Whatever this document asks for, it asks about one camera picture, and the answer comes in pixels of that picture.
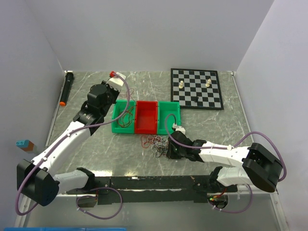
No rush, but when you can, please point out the black and white chessboard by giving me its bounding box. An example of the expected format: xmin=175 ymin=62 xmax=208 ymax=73
xmin=170 ymin=68 xmax=224 ymax=110

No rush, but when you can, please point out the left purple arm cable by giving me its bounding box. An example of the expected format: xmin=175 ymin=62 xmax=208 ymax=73
xmin=15 ymin=72 xmax=135 ymax=219

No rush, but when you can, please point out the left green plastic bin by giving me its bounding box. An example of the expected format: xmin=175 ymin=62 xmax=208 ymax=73
xmin=111 ymin=100 xmax=136 ymax=134

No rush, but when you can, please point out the cream chess piece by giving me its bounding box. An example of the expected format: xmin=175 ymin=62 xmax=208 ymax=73
xmin=179 ymin=81 xmax=184 ymax=89
xmin=205 ymin=79 xmax=212 ymax=88

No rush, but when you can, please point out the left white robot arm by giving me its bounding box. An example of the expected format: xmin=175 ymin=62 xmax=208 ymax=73
xmin=17 ymin=77 xmax=128 ymax=206

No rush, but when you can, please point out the red cable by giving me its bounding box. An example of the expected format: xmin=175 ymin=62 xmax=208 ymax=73
xmin=116 ymin=100 xmax=154 ymax=149

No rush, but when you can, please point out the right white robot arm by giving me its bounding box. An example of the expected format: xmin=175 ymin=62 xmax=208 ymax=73
xmin=167 ymin=131 xmax=283 ymax=193

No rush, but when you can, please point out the right cream chess piece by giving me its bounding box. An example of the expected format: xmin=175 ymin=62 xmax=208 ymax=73
xmin=205 ymin=79 xmax=212 ymax=88

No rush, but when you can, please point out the red plastic bin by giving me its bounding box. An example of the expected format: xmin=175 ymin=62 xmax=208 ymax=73
xmin=134 ymin=101 xmax=158 ymax=135

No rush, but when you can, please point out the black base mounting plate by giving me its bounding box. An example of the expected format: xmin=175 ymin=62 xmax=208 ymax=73
xmin=67 ymin=175 xmax=238 ymax=205

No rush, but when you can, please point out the green plastic bin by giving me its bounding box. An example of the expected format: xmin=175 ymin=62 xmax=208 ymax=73
xmin=111 ymin=100 xmax=136 ymax=134
xmin=156 ymin=101 xmax=181 ymax=135

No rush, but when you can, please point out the black marker orange cap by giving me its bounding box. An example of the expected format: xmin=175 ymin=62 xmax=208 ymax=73
xmin=59 ymin=72 xmax=75 ymax=106

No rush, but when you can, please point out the aluminium frame rail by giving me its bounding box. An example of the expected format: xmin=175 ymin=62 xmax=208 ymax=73
xmin=15 ymin=175 xmax=288 ymax=231

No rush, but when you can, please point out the left cream chess piece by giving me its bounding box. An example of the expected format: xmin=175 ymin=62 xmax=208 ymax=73
xmin=179 ymin=81 xmax=184 ymax=89

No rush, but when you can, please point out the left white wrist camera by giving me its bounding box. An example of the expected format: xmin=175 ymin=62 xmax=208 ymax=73
xmin=106 ymin=71 xmax=127 ymax=92

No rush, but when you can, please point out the right green plastic bin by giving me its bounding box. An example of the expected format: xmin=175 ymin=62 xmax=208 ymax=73
xmin=156 ymin=101 xmax=181 ymax=135

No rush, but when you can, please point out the blue and orange toy block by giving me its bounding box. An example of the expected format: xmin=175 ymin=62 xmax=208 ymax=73
xmin=16 ymin=140 xmax=34 ymax=152

